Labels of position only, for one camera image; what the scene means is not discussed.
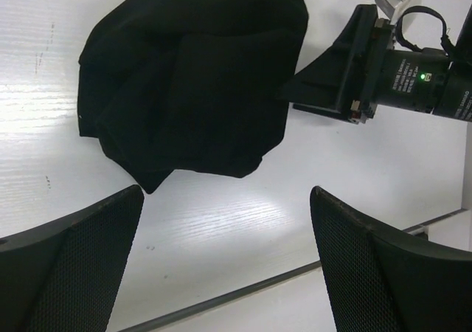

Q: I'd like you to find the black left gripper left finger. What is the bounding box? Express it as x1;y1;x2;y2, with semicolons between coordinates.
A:
1;185;144;331

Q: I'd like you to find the black skirt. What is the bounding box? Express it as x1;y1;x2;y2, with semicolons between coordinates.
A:
77;0;308;193

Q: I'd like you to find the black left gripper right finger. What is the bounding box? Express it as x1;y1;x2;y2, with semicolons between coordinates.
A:
310;187;471;331

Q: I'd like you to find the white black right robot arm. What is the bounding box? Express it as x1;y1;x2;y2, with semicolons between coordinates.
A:
280;4;471;124

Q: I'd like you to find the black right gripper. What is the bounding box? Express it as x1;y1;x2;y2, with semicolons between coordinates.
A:
277;4;452;123

